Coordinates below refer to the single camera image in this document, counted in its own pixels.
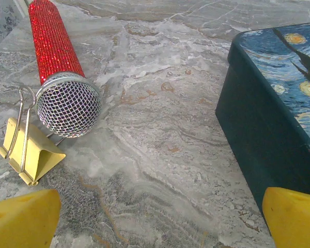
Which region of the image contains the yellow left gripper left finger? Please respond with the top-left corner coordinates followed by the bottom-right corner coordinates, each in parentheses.
top-left (0, 189), bottom-right (62, 248)

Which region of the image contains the yellow binder clip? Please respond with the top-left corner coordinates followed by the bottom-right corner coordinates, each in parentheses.
top-left (0, 86), bottom-right (67, 187)

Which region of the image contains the red glitter microphone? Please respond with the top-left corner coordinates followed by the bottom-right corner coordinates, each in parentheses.
top-left (28, 0), bottom-right (103, 138)

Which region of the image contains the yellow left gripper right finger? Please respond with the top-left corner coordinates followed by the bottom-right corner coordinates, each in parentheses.
top-left (262, 187), bottom-right (310, 248)

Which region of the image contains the aluminium table edge rail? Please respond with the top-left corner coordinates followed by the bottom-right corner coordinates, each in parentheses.
top-left (14, 0), bottom-right (31, 17)

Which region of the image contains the starry night print box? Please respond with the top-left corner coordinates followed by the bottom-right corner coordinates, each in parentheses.
top-left (215, 22), bottom-right (310, 215)

